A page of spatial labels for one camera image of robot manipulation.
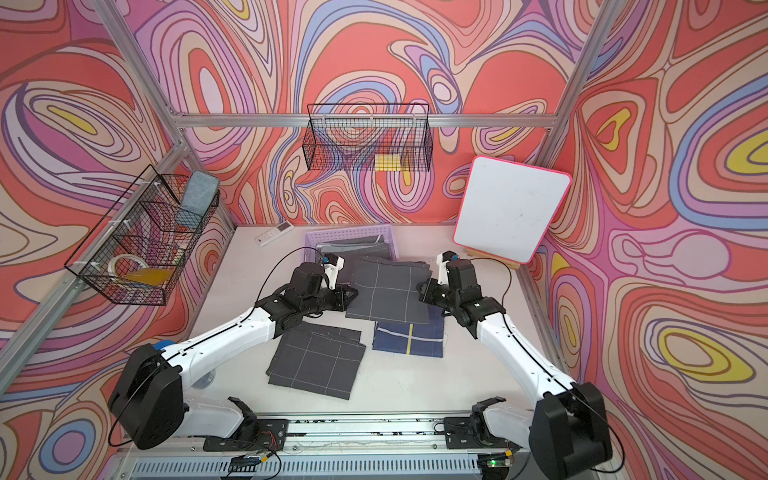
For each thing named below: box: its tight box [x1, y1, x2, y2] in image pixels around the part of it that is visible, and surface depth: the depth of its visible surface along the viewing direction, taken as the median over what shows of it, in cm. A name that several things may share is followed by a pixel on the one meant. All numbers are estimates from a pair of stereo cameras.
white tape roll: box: [107, 253, 149, 277], surface depth 68 cm
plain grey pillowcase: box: [315, 234, 390, 265], surface depth 113 cm
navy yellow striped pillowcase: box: [372, 306, 445, 358], surface depth 91 cm
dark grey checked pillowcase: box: [345, 258, 433, 324], surface depth 84 cm
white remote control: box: [254, 220, 295, 247], surface depth 118 cm
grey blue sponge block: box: [176, 170, 220, 229], surface depth 82 cm
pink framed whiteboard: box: [453, 156, 573, 264], surface depth 90 cm
